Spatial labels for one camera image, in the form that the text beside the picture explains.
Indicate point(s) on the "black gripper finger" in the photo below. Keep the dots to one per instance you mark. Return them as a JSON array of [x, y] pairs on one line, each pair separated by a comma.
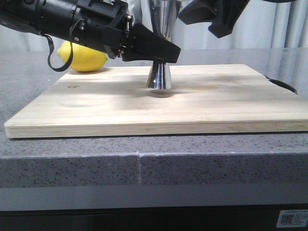
[[199, 11], [228, 12]]

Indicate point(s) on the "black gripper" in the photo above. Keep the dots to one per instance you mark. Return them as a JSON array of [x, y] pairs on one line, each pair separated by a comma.
[[100, 26]]

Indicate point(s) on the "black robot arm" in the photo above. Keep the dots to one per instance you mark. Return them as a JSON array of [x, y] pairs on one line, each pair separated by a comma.
[[24, 16]]

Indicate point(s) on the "yellow lemon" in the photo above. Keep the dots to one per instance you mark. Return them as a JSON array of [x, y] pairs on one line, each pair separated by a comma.
[[84, 59]]

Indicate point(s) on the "wooden cutting board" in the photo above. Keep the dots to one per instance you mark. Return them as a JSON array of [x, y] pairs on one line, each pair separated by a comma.
[[229, 98]]

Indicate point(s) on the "white label sticker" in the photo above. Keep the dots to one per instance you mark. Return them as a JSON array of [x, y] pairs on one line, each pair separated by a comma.
[[292, 219]]

